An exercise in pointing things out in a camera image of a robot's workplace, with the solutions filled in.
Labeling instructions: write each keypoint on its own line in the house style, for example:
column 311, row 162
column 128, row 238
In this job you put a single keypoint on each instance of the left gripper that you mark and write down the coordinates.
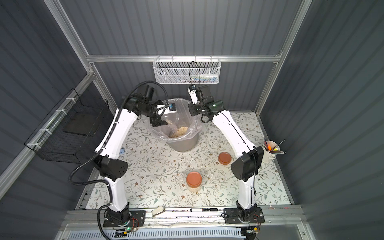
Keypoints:
column 157, row 121

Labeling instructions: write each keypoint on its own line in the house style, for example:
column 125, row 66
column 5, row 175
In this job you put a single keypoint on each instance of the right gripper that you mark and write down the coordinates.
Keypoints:
column 194, row 109

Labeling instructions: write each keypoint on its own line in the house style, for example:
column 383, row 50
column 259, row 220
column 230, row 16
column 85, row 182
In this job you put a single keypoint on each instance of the oatmeal jar orange lid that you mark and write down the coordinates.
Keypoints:
column 194, row 181

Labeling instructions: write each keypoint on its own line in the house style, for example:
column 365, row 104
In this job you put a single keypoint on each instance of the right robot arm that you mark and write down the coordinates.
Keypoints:
column 249, row 157

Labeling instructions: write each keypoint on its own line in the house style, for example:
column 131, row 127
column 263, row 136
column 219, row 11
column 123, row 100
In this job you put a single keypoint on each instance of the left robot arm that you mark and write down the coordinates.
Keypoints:
column 112, row 170

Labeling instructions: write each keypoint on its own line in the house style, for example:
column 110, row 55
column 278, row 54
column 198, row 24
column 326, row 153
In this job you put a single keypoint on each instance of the clear plastic bin liner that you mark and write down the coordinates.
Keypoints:
column 186, row 120

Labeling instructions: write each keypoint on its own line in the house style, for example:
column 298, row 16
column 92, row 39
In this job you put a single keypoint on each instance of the grey mesh trash bin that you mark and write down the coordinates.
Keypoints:
column 183, row 141

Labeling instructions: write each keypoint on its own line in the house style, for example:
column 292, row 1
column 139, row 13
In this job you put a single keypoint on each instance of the pens in white basket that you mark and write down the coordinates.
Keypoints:
column 195, row 79

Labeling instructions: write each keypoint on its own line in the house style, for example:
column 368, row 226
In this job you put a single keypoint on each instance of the white utensil cup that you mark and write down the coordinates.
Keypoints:
column 271, row 151

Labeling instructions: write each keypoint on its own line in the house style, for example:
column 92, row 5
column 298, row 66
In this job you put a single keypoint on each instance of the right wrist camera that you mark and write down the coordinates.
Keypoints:
column 194, row 93

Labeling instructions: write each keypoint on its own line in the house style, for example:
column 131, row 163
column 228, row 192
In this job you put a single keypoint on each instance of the white wire wall basket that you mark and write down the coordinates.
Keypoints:
column 166, row 72

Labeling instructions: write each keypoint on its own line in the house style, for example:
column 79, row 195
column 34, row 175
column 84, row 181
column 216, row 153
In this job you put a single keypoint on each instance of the black wire wall basket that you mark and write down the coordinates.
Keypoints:
column 67, row 134

